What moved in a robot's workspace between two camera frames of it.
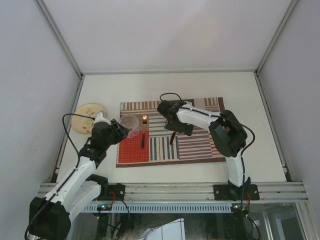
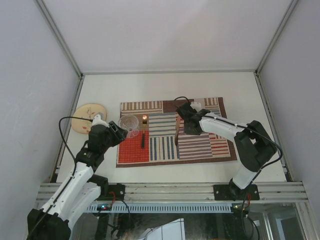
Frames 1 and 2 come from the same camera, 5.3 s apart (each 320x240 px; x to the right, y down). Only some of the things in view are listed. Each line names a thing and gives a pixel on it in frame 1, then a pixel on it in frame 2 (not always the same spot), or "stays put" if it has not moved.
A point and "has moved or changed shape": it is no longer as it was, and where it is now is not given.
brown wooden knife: [171, 139] has moved or changed shape
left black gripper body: [115, 135] stays put
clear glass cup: [131, 122] stays put
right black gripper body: [182, 128] to [188, 131]
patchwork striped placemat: [154, 145] stays put
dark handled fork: [144, 122] stays put
